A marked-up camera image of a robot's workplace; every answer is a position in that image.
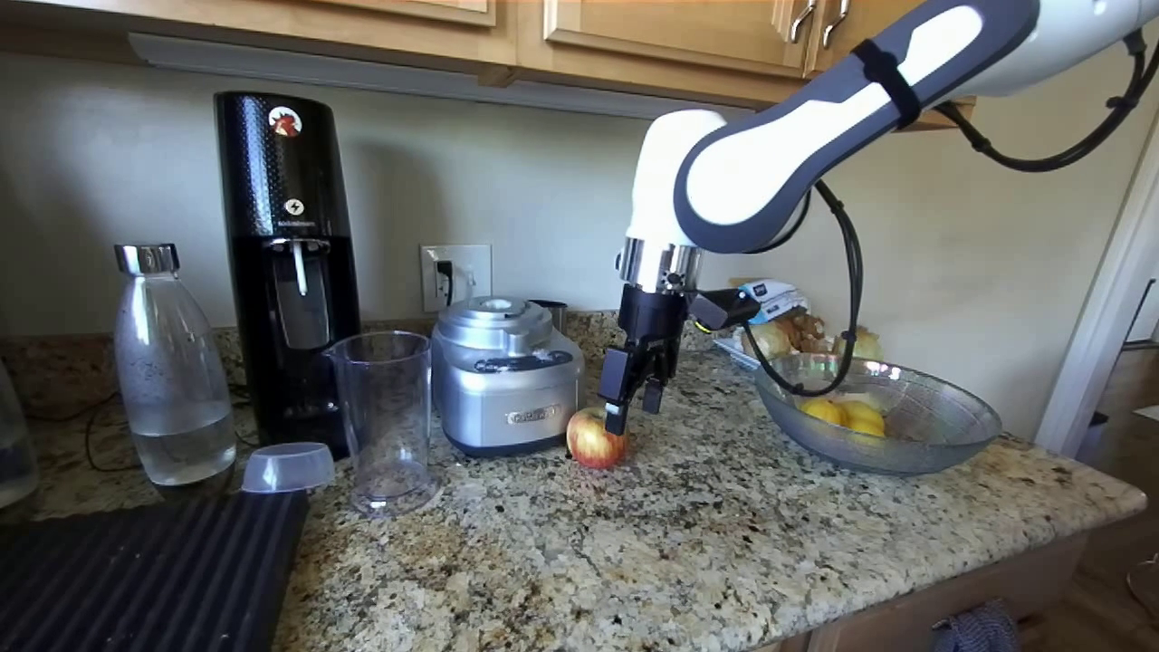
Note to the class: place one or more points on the wooden base cabinet with drawers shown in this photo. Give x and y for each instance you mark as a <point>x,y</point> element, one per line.
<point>955,604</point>

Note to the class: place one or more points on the black power plug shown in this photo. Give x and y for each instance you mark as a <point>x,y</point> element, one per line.
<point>445,285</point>

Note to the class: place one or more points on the white under-cabinet light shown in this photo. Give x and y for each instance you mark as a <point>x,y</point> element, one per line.
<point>420,76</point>

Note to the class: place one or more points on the wooden cabinet door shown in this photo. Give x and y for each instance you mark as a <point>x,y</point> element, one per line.
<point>888,17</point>
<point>676,32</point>

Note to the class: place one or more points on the clear plastic measuring cup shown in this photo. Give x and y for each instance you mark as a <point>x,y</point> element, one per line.
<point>381,411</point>

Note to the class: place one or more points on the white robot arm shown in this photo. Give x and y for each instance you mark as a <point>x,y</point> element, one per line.
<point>784,156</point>

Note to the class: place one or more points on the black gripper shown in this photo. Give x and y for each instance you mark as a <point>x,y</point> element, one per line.
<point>655,319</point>

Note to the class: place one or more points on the clear glass bowl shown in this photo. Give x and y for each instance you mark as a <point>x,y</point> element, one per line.
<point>928,423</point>

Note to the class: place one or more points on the red yellow apple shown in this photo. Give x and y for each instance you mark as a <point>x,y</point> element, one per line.
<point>596,442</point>

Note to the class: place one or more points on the white wall outlet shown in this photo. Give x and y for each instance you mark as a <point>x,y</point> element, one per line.
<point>472,274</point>

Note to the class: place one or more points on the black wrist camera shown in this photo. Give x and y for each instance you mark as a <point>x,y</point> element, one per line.
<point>726,309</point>

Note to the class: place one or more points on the black ribbed mat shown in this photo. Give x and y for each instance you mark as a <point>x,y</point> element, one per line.
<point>131,574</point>

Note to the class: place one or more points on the blue white food package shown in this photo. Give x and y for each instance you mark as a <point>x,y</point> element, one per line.
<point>772,296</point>

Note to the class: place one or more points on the black soda maker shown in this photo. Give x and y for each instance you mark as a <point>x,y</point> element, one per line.
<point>284,242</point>

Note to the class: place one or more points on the clear bottle with metal cap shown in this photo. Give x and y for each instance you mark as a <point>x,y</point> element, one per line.
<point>174,364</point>

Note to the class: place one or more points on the yellow onion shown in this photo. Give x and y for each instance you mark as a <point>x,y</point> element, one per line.
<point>862,344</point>
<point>772,338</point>

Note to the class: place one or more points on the translucent grey plastic lid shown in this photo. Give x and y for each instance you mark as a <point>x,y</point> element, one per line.
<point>288,469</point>

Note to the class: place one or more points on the grey hanging towel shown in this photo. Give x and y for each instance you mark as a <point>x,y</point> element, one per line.
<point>973,632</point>

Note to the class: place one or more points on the brown mushroom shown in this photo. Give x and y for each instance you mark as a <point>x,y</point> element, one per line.
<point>814,330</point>

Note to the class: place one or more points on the white door frame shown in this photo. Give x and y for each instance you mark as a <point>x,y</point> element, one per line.
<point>1088,326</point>

